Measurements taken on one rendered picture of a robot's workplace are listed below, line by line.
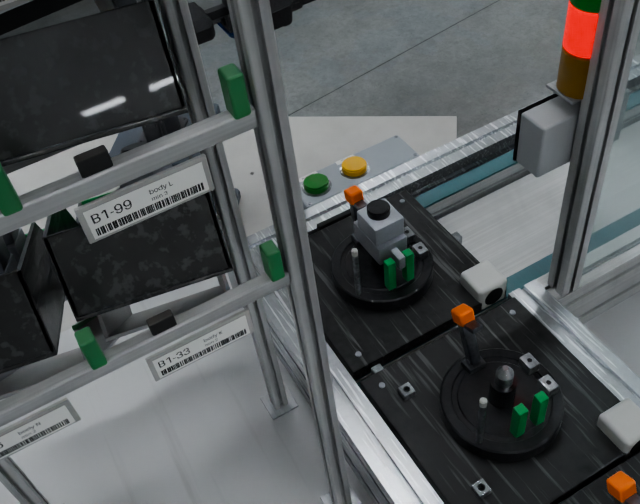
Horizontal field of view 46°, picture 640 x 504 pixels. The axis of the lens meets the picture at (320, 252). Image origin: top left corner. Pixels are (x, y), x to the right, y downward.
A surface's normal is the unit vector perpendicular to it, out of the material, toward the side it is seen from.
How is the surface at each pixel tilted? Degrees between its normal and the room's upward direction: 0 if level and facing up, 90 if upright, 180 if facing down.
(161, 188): 90
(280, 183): 90
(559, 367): 0
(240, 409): 0
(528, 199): 0
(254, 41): 90
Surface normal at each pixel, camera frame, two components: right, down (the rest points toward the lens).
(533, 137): -0.87, 0.42
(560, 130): 0.49, 0.61
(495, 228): -0.10, -0.67
